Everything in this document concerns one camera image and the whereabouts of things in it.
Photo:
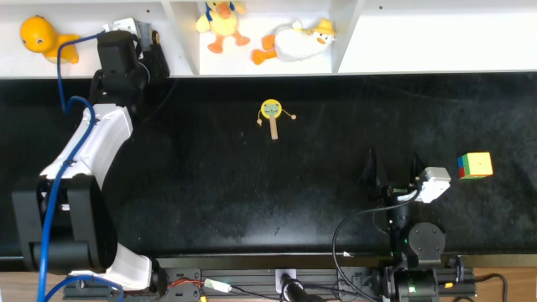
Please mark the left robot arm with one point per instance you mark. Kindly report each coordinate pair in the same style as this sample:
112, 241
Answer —
102, 138

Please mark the yellow rubber duck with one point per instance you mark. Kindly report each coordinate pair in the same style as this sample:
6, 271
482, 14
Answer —
40, 37

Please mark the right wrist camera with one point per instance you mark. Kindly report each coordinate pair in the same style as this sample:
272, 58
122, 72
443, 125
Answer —
434, 184

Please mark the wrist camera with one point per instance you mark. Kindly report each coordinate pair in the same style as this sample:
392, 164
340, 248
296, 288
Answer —
123, 24
434, 184

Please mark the mounting rail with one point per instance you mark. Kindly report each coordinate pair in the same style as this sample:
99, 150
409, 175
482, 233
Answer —
251, 285

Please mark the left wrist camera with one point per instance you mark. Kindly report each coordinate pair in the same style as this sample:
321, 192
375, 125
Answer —
123, 24

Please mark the yellow wooden rattle drum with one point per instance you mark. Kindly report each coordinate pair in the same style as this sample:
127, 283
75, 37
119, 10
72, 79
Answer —
271, 110

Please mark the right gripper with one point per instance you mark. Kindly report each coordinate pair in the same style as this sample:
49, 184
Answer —
392, 194

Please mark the white plush duck yellow hat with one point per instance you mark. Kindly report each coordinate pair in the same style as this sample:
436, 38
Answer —
295, 44

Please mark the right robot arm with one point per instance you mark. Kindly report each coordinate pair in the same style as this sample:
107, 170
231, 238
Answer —
425, 241

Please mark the many-coloured puzzle cube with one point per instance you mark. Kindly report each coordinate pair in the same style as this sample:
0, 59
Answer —
476, 165

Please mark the white shelf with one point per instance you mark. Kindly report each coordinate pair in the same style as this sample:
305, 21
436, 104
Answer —
419, 42

